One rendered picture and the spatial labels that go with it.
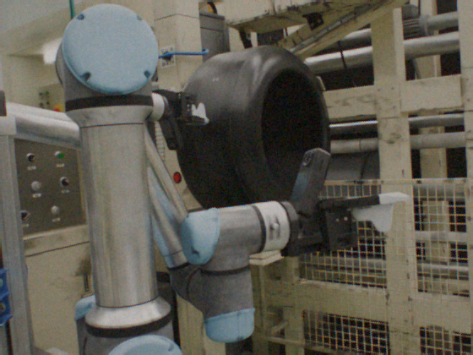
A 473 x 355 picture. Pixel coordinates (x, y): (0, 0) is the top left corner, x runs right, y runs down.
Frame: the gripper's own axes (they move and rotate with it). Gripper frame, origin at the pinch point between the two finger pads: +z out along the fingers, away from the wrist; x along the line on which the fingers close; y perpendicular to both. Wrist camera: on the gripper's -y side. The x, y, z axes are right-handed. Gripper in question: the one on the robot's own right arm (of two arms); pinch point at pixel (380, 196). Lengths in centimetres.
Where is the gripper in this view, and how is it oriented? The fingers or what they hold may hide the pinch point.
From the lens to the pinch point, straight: 93.0
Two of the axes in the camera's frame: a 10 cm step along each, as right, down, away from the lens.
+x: 3.9, -1.2, -9.1
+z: 9.1, -0.9, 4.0
